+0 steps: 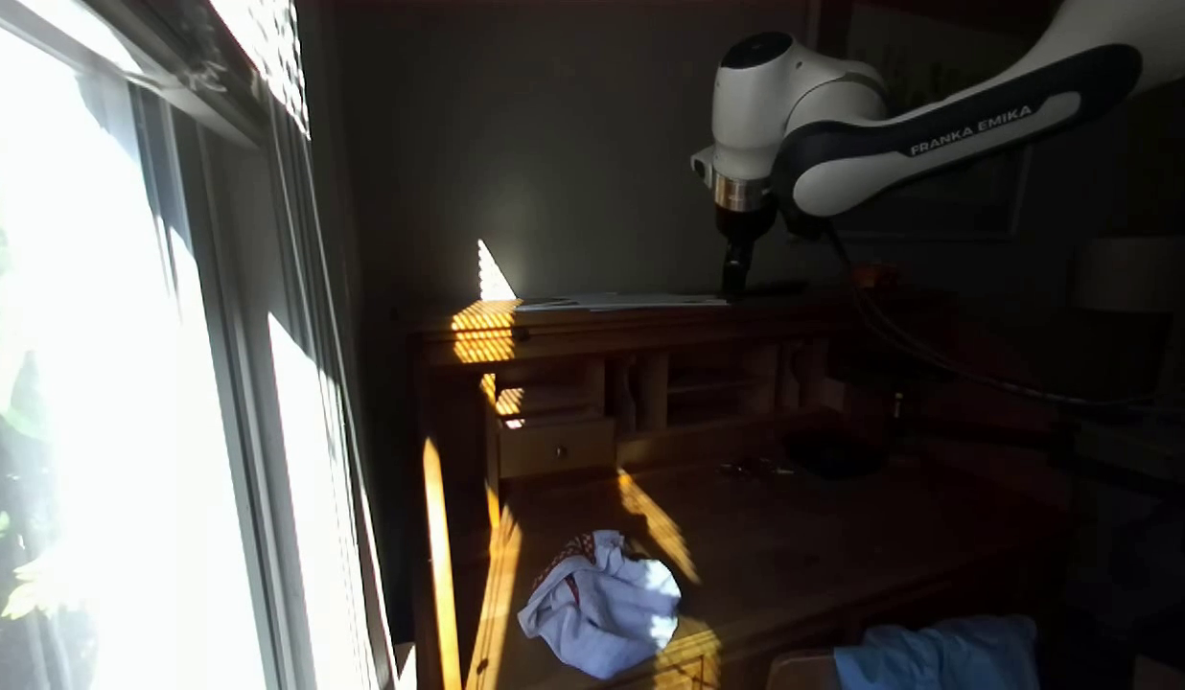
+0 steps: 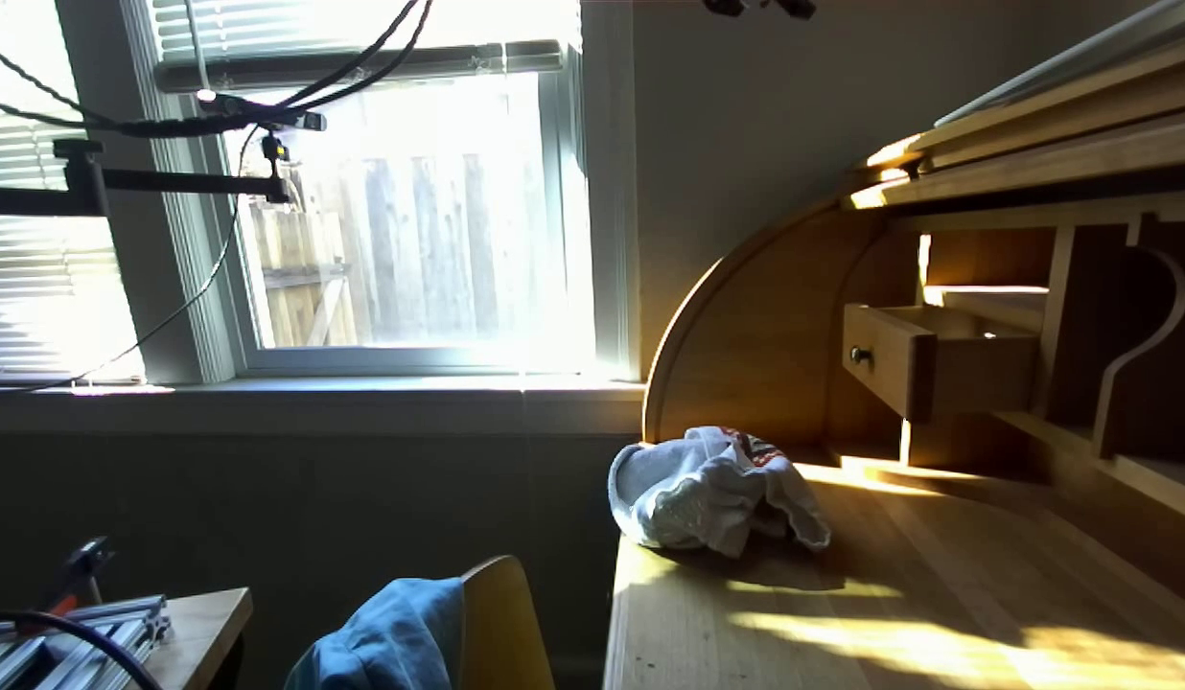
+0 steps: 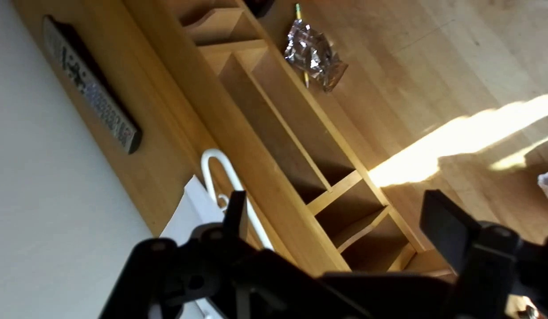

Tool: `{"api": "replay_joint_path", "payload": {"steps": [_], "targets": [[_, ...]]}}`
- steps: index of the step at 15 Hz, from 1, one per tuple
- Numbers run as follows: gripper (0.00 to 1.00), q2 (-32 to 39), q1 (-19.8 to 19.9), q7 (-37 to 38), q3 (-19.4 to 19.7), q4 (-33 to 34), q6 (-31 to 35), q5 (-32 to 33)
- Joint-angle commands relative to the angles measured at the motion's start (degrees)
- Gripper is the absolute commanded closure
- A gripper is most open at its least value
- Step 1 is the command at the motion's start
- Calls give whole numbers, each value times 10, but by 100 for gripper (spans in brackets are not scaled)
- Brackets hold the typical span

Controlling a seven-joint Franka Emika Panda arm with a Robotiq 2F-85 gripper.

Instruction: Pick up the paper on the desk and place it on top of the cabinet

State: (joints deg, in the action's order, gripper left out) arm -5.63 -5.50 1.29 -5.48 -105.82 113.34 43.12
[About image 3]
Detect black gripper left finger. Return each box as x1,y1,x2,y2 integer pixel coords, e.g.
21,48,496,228
221,188,249,239

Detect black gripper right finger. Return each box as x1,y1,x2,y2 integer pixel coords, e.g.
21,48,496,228
418,188,484,274

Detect white paper sheet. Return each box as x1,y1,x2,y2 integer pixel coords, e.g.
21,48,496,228
157,173,242,319

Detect wooden roll top desk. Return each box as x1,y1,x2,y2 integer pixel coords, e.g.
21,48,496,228
12,0,548,319

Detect crumpled foil wrapper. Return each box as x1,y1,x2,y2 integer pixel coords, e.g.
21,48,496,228
281,16,349,94

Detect black remote control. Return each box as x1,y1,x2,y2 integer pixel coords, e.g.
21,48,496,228
40,14,145,156

